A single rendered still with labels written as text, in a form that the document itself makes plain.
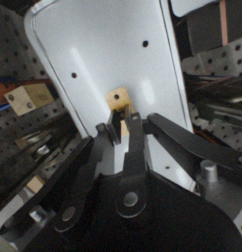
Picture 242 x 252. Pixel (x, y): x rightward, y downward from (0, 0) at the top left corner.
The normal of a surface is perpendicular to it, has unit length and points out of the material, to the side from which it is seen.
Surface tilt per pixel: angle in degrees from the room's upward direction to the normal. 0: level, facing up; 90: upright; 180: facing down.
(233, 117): 78
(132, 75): 0
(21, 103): 0
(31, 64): 0
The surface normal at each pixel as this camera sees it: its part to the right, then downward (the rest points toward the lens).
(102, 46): -0.03, 0.38
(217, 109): -0.92, 0.39
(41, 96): 0.93, -0.32
